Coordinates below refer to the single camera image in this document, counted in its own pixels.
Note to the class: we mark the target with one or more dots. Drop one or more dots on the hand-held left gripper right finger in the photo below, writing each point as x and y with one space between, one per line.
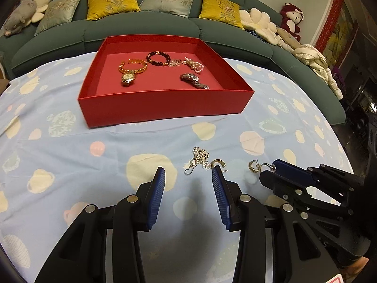
222 200

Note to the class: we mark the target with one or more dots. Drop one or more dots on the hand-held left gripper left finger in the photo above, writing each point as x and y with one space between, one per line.
156 200

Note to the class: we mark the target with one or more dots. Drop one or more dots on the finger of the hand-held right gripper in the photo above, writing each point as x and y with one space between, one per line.
294 172
277 184

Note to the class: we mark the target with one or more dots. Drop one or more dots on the hoop earring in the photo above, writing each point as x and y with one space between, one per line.
251 167
218 160

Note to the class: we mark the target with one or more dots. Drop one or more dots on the red cardboard box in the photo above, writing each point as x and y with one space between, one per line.
165 109

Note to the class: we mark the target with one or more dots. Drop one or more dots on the gold wristwatch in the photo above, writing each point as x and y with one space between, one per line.
128 78

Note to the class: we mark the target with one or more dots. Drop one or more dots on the silver wristwatch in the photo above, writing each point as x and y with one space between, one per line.
190 77

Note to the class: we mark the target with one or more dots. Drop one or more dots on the blue planet-print tablecloth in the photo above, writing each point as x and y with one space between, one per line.
88 165

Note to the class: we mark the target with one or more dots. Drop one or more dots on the dark furniture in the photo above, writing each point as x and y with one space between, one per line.
362 115

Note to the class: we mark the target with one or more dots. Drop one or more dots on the cream blanket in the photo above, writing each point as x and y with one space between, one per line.
318 64

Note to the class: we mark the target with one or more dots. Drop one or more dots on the tan plush toy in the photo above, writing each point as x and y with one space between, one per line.
288 37

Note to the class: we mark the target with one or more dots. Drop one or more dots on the dark patterned cloth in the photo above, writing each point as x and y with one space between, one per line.
253 33

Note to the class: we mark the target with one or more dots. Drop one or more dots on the red monkey plush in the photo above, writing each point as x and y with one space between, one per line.
291 20

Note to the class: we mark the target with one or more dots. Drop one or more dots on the cream flower cushion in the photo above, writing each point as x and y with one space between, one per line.
260 22

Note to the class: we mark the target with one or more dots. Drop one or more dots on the green sofa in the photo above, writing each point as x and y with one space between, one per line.
147 26

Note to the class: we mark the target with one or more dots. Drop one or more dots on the yellow floral pillow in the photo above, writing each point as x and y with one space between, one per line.
112 1
221 8

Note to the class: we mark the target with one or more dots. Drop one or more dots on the grey-green floral pillow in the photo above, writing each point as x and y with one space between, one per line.
59 11

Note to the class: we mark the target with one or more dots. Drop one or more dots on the grey plush toy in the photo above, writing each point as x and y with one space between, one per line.
20 17

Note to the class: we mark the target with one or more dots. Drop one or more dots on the red-bordered wall hanging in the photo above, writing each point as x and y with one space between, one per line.
338 26

